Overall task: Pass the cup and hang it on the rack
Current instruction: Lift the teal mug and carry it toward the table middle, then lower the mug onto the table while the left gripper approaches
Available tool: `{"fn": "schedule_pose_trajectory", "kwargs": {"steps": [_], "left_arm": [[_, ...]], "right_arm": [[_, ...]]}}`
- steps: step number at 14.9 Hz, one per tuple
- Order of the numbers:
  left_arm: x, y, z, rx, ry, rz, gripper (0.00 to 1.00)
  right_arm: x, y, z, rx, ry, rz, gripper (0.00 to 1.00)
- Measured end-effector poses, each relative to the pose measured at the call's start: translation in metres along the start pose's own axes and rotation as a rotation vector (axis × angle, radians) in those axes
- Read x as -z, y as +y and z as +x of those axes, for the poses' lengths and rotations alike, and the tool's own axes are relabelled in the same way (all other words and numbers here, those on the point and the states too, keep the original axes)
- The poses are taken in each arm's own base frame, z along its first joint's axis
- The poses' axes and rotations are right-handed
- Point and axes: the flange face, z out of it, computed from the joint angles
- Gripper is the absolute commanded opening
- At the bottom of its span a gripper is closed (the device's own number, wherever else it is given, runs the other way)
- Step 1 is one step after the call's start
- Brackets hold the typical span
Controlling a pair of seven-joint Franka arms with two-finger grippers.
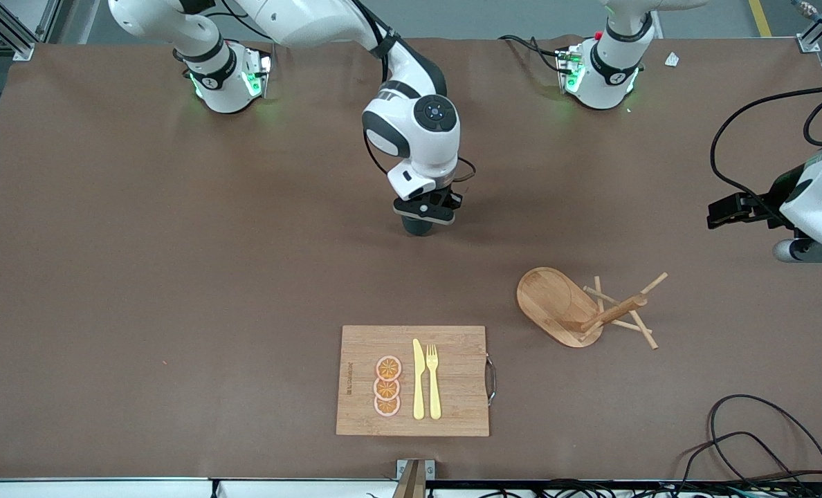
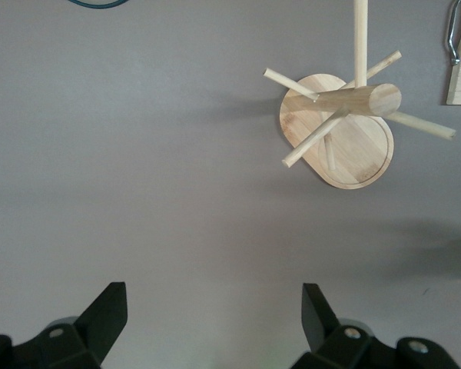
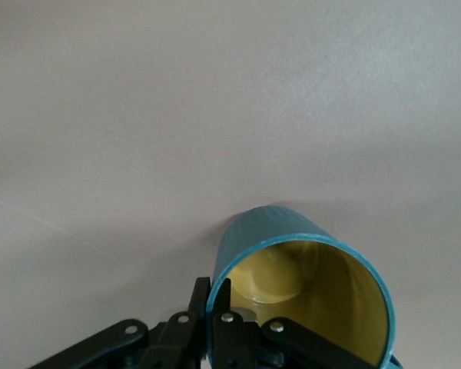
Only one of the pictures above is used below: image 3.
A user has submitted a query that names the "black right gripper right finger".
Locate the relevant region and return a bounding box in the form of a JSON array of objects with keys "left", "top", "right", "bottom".
[{"left": 209, "top": 278, "right": 374, "bottom": 369}]

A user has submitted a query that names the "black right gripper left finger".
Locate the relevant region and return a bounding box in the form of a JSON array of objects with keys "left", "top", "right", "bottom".
[{"left": 26, "top": 276, "right": 212, "bottom": 369}]

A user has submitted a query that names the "dark teal mug yellow inside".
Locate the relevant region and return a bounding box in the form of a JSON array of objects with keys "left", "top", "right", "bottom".
[{"left": 206, "top": 205, "right": 404, "bottom": 369}]

